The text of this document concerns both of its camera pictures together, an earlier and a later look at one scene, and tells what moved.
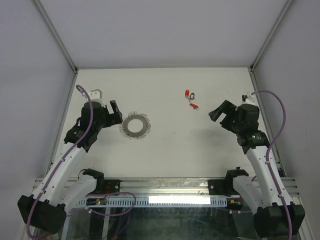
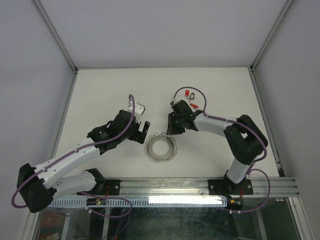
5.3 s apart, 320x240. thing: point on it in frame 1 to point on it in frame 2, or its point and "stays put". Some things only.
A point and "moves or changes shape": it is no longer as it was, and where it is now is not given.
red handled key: (187, 94) stays put
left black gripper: (113, 118) to (139, 136)
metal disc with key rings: (132, 115) moves or changes shape
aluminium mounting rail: (151, 187) stays put
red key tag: (194, 106) stays put
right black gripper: (228, 108) to (171, 129)
